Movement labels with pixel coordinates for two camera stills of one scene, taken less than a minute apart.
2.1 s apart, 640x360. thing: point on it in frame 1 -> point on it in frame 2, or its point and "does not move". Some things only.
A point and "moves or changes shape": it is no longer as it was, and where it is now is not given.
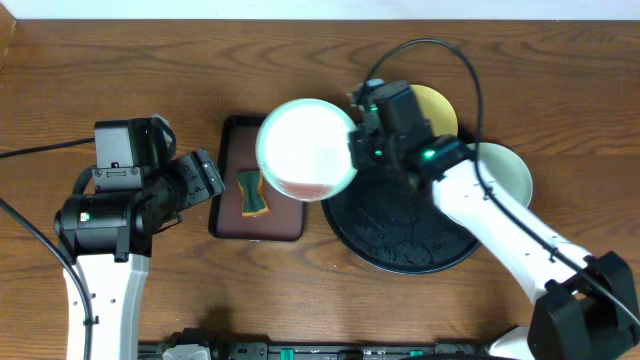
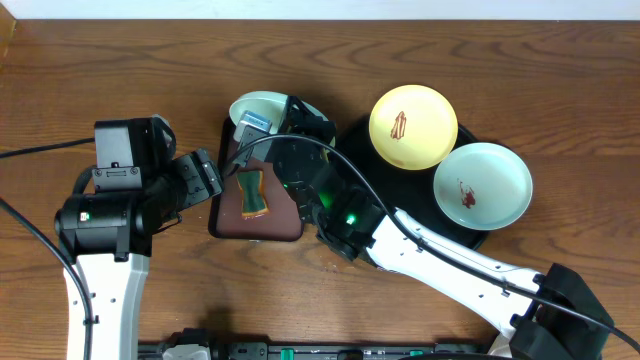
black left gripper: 198,176 does not move
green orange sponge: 255,201 does not move
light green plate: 302,151 moves or changes shape
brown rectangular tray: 237,150 does not move
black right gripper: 363,158 -> 302,123
